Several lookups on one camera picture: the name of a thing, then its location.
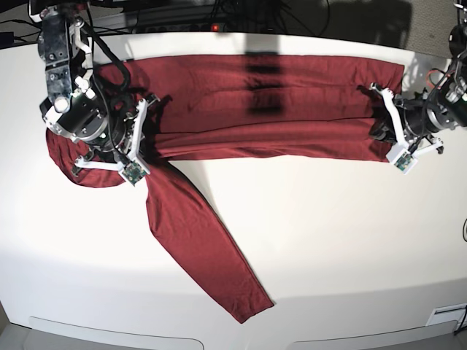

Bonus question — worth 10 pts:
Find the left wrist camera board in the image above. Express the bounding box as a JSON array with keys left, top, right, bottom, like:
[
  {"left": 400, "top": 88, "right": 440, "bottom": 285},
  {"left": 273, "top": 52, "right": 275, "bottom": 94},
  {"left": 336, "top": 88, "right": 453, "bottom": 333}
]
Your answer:
[{"left": 386, "top": 144, "right": 418, "bottom": 174}]

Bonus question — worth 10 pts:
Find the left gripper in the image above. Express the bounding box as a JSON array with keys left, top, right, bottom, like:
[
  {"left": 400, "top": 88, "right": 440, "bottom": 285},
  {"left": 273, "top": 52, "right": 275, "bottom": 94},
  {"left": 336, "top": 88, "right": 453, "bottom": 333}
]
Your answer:
[{"left": 369, "top": 82, "right": 444, "bottom": 161}]

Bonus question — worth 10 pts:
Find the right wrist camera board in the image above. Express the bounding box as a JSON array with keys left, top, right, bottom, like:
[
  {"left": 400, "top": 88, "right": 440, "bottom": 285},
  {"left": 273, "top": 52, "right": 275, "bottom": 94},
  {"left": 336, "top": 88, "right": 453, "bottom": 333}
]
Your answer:
[{"left": 119, "top": 162, "right": 150, "bottom": 186}]

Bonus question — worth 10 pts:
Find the black power strip red switch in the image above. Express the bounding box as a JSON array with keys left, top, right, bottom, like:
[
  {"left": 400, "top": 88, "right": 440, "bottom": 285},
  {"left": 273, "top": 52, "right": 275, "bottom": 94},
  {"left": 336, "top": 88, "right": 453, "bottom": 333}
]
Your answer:
[{"left": 136, "top": 22, "right": 225, "bottom": 34}]

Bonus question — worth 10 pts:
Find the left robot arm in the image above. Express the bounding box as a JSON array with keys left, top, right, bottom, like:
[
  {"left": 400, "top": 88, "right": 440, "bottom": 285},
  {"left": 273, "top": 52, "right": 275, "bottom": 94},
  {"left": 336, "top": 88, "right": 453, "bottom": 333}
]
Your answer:
[{"left": 369, "top": 1, "right": 466, "bottom": 174}]

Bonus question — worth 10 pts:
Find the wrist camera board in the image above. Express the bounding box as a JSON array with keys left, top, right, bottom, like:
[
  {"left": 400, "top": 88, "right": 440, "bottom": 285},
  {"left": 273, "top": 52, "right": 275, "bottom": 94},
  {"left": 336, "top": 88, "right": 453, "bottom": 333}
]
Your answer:
[
  {"left": 119, "top": 162, "right": 150, "bottom": 186},
  {"left": 386, "top": 144, "right": 418, "bottom": 174}
]

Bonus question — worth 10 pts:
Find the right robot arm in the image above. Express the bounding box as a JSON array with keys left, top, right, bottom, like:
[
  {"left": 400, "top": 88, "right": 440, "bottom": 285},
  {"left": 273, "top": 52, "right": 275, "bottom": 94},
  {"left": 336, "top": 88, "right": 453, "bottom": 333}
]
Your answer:
[{"left": 28, "top": 1, "right": 160, "bottom": 185}]

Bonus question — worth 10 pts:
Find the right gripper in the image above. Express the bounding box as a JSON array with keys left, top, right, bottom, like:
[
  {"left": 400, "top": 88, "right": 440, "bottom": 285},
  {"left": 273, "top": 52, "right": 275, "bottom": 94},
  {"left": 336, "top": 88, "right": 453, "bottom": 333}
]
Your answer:
[{"left": 72, "top": 93, "right": 161, "bottom": 177}]

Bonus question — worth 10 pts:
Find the dark red long-sleeve shirt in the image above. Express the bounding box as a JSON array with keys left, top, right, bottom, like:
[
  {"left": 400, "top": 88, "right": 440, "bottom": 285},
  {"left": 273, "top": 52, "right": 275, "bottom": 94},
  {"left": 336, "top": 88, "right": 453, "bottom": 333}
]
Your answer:
[{"left": 46, "top": 53, "right": 406, "bottom": 324}]

